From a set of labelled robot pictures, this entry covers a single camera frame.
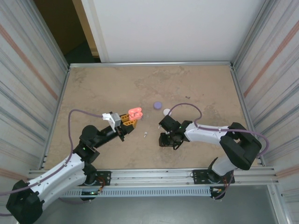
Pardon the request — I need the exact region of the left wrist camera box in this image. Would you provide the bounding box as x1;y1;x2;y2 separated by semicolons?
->
102;112;121;130

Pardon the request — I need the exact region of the brown wooden door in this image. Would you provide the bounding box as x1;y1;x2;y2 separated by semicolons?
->
34;0;94;56

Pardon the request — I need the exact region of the aluminium side frame rail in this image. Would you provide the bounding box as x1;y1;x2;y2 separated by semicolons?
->
230;66;266;166
42;66;71;170

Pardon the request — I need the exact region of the beige door frame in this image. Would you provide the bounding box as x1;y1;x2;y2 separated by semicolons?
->
72;0;103;63

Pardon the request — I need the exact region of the aluminium table edge rail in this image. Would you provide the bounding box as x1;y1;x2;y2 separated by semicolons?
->
69;61;234;69

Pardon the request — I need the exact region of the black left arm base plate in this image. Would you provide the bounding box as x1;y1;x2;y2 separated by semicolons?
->
69;171;111;187

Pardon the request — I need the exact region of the pink earbud charging case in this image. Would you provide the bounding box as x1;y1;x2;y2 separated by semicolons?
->
128;107;143;121

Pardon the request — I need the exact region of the aluminium mounting rail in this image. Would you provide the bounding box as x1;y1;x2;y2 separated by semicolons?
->
24;167;280;189

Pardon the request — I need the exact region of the grey slotted cable duct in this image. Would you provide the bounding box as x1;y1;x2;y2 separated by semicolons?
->
34;186;212;198

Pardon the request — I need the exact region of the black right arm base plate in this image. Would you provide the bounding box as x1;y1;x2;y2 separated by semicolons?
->
192;169;235;185

